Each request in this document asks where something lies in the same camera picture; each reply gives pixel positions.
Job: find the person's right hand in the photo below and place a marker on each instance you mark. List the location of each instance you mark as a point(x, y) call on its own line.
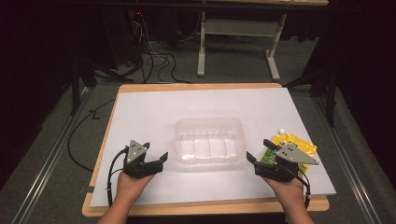
point(288, 191)

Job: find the clear plastic container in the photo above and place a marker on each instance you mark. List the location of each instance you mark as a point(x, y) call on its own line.
point(210, 140)

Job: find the wooden table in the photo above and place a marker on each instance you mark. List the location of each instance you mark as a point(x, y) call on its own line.
point(199, 85)

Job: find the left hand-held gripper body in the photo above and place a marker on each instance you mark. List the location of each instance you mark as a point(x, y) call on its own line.
point(136, 151)

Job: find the white board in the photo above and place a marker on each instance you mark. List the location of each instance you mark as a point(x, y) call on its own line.
point(174, 105)

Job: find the metal floor rail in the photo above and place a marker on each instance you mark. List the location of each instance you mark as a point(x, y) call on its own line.
point(345, 168)
point(46, 168)

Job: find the white desk frame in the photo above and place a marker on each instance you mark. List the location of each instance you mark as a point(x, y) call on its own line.
point(239, 27)

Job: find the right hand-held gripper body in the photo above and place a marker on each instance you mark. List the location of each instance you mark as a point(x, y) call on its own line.
point(294, 154)

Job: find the person's left hand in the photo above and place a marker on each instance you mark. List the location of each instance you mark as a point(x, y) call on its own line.
point(132, 186)

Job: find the grey table clamp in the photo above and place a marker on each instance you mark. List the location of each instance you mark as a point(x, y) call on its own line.
point(86, 189)

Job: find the black metal stand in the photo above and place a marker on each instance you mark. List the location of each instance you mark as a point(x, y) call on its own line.
point(330, 93)
point(76, 87)

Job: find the yellow spouted pouch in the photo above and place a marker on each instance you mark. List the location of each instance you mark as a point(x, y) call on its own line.
point(306, 147)

